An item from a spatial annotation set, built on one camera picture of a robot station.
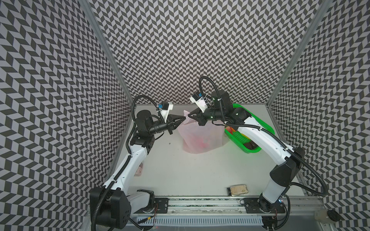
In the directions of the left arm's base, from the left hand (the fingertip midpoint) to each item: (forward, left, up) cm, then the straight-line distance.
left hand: (185, 118), depth 69 cm
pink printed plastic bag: (+1, -7, -21) cm, 22 cm away
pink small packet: (-16, +27, -28) cm, 42 cm away
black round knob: (-37, -69, -27) cm, 83 cm away
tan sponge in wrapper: (-25, -27, -29) cm, 47 cm away
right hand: (+1, -2, -1) cm, 2 cm away
